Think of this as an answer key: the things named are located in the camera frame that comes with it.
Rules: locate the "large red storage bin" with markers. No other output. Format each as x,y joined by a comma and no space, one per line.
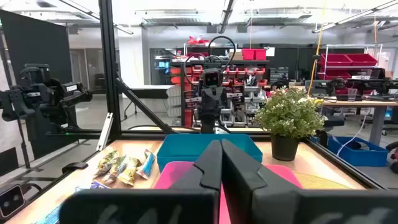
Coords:
335,59
362,59
334,74

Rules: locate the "black two-lens depth camera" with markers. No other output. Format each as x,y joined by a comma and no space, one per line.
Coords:
11,200

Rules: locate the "parts shelf with small drawers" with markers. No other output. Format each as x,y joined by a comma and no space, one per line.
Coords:
248,93

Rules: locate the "silver metal bracket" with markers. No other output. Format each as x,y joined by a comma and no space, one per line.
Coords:
105,132

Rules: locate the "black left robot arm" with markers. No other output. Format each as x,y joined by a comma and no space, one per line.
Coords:
207,126

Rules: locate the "small red storage bin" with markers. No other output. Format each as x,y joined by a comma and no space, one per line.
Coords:
260,54
248,54

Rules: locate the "round wooden board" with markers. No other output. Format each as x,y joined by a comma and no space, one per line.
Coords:
317,183

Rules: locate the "clear plastic cup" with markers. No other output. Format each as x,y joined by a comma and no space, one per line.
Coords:
352,95

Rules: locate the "wooden desk with grey legs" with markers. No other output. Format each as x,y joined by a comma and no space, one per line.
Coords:
357,103

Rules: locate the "pink plastic bin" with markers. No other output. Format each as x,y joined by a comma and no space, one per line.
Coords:
174,175

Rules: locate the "black frame clamp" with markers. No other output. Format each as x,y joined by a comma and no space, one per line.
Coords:
74,167

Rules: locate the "brown cardboard box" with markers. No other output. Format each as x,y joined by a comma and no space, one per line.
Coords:
235,56

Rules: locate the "black aluminium rig frame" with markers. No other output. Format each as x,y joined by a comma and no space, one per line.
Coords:
109,62

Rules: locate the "black Trossen-labelled robot arm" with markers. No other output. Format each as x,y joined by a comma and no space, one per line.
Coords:
46,93

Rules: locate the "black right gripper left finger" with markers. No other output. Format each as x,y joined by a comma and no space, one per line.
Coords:
174,205

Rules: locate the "black partition screen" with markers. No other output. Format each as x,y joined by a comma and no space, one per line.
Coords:
37,40

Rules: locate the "potted plant with white flowers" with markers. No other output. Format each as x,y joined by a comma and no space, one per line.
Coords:
289,115

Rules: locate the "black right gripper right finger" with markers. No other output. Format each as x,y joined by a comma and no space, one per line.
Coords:
280,205

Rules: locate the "blue plastic bin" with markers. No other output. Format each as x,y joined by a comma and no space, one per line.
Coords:
186,146

